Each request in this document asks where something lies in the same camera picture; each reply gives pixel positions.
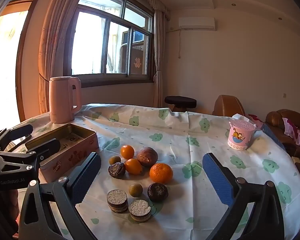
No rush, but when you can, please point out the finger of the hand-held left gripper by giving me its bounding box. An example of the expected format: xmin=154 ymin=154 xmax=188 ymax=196
xmin=0 ymin=138 xmax=61 ymax=169
xmin=0 ymin=124 xmax=34 ymax=153

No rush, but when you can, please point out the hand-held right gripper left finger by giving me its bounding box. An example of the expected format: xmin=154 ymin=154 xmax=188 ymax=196
xmin=18 ymin=152 xmax=102 ymax=240

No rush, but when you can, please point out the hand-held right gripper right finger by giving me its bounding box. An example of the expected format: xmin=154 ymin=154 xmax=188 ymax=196
xmin=202 ymin=152 xmax=285 ymax=240

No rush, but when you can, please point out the pink tin box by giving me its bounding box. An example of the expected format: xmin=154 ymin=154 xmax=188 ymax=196
xmin=25 ymin=123 xmax=100 ymax=183

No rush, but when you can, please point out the round sesame-topped cake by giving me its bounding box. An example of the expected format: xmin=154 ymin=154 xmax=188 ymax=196
xmin=128 ymin=199 xmax=152 ymax=223
xmin=107 ymin=189 xmax=129 ymax=213

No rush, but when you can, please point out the small round orange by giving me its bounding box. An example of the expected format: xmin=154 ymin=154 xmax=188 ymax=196
xmin=120 ymin=145 xmax=135 ymax=160

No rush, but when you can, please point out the small oval orange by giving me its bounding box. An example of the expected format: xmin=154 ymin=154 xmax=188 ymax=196
xmin=125 ymin=158 xmax=143 ymax=175

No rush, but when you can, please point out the large tangerine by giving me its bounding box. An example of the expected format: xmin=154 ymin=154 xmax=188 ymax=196
xmin=149 ymin=163 xmax=174 ymax=184

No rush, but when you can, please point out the brown passion fruit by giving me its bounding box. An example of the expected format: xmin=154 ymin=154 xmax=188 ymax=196
xmin=136 ymin=146 xmax=158 ymax=168

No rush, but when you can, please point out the printed paper sheet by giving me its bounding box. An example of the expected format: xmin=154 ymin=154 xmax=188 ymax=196
xmin=59 ymin=134 xmax=84 ymax=152

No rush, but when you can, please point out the pink cartoon cup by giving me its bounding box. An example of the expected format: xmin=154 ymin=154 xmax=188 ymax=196
xmin=227 ymin=119 xmax=256 ymax=151

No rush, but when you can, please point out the pink electric kettle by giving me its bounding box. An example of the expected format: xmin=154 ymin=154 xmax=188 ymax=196
xmin=49 ymin=76 xmax=82 ymax=124

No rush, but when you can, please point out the white paper napkin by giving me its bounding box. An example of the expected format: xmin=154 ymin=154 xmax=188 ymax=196
xmin=231 ymin=114 xmax=255 ymax=124

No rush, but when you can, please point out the blue denim cloth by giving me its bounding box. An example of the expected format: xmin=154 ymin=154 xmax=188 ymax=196
xmin=261 ymin=122 xmax=288 ymax=150

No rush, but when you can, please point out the brown leather chair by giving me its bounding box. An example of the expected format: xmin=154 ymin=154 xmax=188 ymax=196
xmin=212 ymin=95 xmax=247 ymax=117

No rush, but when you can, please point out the brown leather sofa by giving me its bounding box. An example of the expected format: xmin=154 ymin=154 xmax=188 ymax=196
xmin=265 ymin=109 xmax=300 ymax=158

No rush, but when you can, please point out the black round stool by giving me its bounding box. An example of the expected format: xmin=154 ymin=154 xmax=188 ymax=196
xmin=164 ymin=96 xmax=197 ymax=112

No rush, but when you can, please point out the floral pink pillow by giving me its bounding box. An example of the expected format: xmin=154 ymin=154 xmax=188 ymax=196
xmin=282 ymin=117 xmax=300 ymax=148

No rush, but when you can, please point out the long pink curtain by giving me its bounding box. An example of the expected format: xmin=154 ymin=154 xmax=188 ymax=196
xmin=37 ymin=0 xmax=90 ymax=115

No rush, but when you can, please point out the sliding glass window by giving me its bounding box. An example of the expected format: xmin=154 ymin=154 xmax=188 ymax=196
xmin=71 ymin=0 xmax=155 ymax=83

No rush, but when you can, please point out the narrow pink curtain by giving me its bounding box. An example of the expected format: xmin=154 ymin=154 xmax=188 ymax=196
xmin=153 ymin=9 xmax=168 ymax=108

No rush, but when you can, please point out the white air conditioner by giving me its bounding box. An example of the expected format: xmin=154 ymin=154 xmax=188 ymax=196
xmin=178 ymin=17 xmax=216 ymax=31

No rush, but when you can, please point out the wooden door frame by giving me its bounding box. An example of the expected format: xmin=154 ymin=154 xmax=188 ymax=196
xmin=0 ymin=0 xmax=38 ymax=120

